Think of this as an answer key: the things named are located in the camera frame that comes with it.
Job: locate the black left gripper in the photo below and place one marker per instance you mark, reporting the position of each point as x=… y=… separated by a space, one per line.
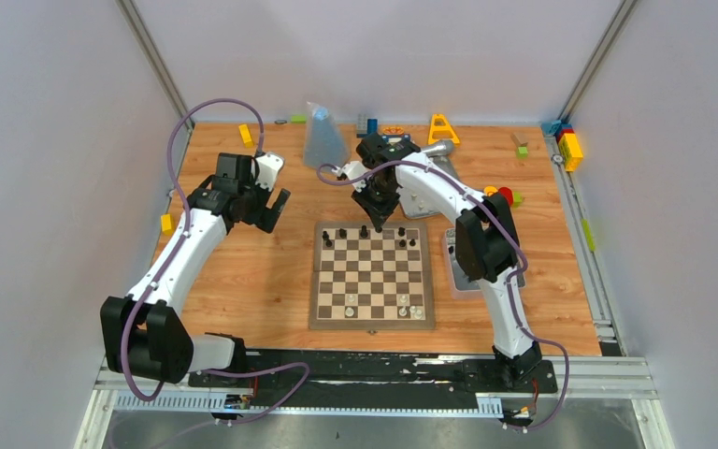
x=260 y=207

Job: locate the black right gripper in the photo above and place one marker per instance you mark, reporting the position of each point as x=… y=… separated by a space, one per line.
x=380 y=213

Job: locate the grey tray white pieces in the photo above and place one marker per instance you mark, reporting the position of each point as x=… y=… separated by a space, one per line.
x=422 y=185

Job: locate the wooden chess board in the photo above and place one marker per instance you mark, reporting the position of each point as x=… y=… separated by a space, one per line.
x=383 y=282

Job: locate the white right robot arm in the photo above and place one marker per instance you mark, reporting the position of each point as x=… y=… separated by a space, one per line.
x=486 y=245

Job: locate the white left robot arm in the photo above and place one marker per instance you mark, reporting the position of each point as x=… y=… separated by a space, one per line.
x=143 y=334

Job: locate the grey tray black pieces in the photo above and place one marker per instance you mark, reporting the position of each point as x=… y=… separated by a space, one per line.
x=461 y=286

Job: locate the blue white toy car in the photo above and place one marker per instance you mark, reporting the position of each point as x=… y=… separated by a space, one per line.
x=394 y=132

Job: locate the blue grey lego block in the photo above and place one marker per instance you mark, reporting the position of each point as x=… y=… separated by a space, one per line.
x=365 y=126

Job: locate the clear blue plastic bag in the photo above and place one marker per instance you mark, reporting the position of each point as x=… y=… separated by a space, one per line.
x=324 y=143

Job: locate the silver metal cylinder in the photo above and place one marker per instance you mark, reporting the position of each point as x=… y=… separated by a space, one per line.
x=441 y=148

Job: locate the yellow triangular toy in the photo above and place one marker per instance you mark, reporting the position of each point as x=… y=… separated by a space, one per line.
x=441 y=129

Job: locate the yellow cube at left edge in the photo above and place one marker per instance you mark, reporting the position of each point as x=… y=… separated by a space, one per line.
x=167 y=224

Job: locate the blue yellow red toy blocks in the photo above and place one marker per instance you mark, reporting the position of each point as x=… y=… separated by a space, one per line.
x=513 y=198

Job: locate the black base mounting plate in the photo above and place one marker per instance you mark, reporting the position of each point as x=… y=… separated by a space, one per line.
x=377 y=380

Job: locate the stacked coloured duplo blocks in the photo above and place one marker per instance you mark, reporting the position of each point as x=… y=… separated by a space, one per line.
x=567 y=141

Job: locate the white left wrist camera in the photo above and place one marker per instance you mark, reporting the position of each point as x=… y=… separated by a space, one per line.
x=269 y=167

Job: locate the yellow block by wall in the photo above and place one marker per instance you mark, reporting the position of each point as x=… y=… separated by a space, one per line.
x=245 y=135

